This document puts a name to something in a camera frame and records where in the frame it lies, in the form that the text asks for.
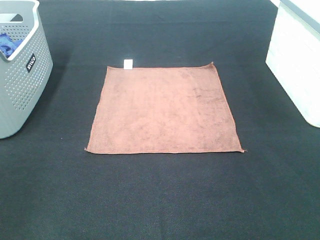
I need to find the brown square towel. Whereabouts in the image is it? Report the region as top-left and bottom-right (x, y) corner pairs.
(86, 63), (243, 154)

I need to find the black table mat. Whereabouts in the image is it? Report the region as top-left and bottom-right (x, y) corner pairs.
(0, 0), (320, 240)

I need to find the grey perforated laundry basket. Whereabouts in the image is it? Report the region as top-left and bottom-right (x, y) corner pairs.
(0, 0), (53, 139)

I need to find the white plastic container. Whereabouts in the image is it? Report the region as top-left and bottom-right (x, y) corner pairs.
(265, 0), (320, 128)

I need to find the blue cloth in basket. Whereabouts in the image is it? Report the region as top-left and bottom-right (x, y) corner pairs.
(0, 33), (23, 58)

